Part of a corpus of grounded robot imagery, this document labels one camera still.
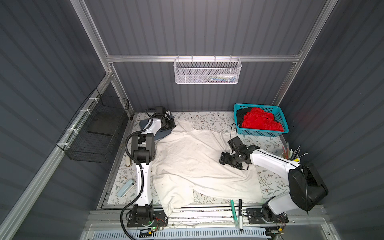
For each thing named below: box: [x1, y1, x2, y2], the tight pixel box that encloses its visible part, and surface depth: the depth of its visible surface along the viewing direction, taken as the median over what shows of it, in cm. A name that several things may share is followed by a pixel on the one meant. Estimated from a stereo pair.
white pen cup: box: [281, 150, 301, 163], surface depth 87 cm
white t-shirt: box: [151, 120, 264, 216], surface depth 89 cm
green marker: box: [230, 199, 240, 229], surface depth 76 cm
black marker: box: [238, 199, 243, 232], surface depth 75 cm
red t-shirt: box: [241, 107, 284, 132], surface depth 110 cm
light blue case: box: [116, 179, 135, 198], surface depth 81 cm
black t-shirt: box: [237, 108, 252, 128], surface depth 112 cm
